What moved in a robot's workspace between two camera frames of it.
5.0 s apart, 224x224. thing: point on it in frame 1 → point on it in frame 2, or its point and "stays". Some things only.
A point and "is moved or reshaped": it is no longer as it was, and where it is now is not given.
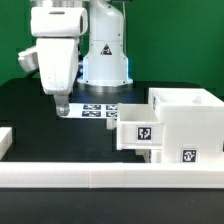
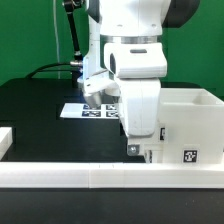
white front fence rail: (112, 175) stays
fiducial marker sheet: (93, 110) stays
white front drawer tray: (151, 155) stays
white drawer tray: (137, 128) is moved or reshaped
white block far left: (6, 140) stays
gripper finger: (62, 104) → (133, 145)
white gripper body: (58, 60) → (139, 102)
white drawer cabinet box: (193, 124) stays
